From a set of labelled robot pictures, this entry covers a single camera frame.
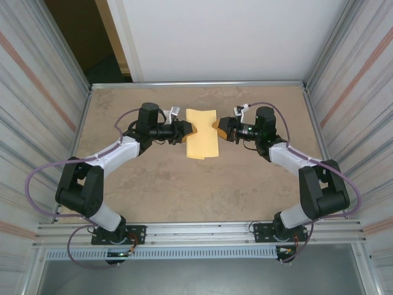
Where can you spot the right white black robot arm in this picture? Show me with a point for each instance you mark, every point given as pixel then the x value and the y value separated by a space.
pixel 313 190

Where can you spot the aluminium corner post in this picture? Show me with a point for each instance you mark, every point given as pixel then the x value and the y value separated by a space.
pixel 63 46
pixel 331 46

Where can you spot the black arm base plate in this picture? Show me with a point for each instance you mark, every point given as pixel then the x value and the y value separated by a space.
pixel 138 235
pixel 261 232

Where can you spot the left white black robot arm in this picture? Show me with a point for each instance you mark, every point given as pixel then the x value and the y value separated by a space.
pixel 92 190

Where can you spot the wide aluminium mounting rail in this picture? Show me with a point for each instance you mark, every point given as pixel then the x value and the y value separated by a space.
pixel 199 238

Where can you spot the translucent corrugated side panel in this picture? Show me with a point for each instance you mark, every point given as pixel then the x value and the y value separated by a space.
pixel 30 107
pixel 362 107

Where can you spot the aluminium table side rail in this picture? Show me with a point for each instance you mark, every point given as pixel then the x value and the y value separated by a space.
pixel 81 123
pixel 316 123

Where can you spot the yellow paper sheet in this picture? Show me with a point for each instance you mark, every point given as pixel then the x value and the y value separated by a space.
pixel 202 135

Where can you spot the grey metal sheet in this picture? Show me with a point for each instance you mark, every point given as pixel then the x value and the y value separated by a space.
pixel 196 279

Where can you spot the thin aluminium table rail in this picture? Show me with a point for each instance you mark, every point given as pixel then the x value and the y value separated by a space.
pixel 196 85

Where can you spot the cream door frame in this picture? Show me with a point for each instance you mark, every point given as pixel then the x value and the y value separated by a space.
pixel 111 30

